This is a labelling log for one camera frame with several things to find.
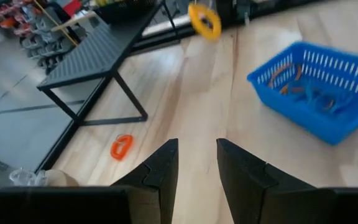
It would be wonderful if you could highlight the coiled white lamp cord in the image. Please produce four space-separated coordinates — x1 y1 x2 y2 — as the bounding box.
9 167 48 187

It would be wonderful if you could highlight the black mesh shelf riser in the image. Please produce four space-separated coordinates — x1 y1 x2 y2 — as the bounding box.
37 0 180 127

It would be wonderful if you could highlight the orange-red spiral wrist keychain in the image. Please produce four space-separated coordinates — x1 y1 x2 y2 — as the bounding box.
110 134 135 162

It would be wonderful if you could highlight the blue plastic basket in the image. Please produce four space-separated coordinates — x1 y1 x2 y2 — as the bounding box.
246 41 358 146

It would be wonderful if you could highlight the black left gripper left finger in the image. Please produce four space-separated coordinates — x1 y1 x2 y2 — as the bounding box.
110 138 180 224

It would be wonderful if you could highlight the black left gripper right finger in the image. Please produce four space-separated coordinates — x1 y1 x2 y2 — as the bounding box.
216 138 317 224

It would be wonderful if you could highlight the orange rubber band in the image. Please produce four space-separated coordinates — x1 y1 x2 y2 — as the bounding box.
267 63 304 96

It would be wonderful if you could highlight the yellow spiral wrist keychain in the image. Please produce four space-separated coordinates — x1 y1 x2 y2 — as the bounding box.
188 2 223 41

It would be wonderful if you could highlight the black plastic basket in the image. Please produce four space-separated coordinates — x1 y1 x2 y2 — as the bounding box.
95 0 158 23

